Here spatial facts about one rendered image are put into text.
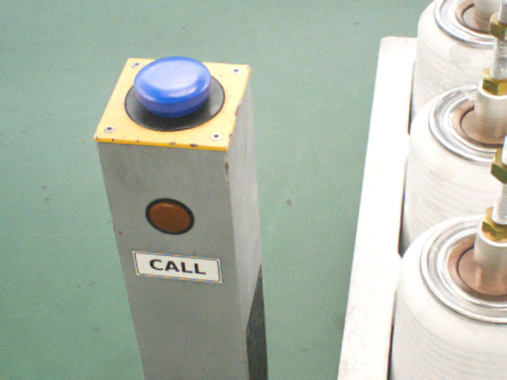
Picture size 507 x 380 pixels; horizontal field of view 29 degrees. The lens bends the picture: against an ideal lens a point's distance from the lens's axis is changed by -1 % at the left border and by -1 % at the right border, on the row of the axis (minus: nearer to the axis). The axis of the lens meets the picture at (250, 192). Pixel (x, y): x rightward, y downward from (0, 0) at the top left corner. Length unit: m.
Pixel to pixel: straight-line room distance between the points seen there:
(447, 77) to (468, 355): 0.24
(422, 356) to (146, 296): 0.17
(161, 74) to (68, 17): 0.69
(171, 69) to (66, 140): 0.50
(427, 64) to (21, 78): 0.55
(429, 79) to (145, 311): 0.26
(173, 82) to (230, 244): 0.10
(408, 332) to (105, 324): 0.37
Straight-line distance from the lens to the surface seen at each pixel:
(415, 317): 0.51
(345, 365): 0.56
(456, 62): 0.67
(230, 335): 0.60
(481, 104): 0.59
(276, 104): 1.02
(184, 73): 0.51
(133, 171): 0.52
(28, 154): 1.01
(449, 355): 0.51
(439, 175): 0.58
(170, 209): 0.52
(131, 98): 0.53
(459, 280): 0.51
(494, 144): 0.59
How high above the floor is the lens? 0.63
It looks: 43 degrees down
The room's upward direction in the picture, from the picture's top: 4 degrees counter-clockwise
